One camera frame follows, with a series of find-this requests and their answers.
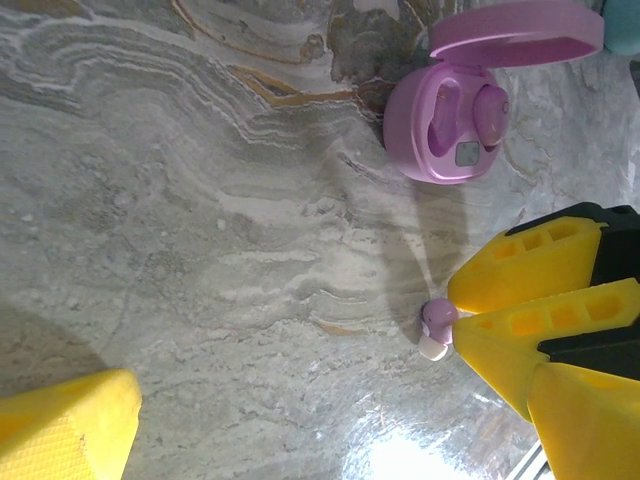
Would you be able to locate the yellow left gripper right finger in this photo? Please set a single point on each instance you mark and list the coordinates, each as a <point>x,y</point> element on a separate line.
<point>590,435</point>

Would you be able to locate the blue earbud charging case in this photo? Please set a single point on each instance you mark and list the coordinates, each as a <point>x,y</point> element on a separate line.
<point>625,25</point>

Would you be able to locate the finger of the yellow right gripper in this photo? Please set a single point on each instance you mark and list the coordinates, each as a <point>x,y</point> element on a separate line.
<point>500,345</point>
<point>525,285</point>

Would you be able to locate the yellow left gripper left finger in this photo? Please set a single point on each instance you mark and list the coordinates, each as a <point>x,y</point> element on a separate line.
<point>60,435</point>

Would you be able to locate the pink earbud charging case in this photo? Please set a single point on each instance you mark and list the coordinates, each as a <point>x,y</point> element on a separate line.
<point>410,135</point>

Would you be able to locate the aluminium front rail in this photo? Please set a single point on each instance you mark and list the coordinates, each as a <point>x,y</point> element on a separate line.
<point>532,465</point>

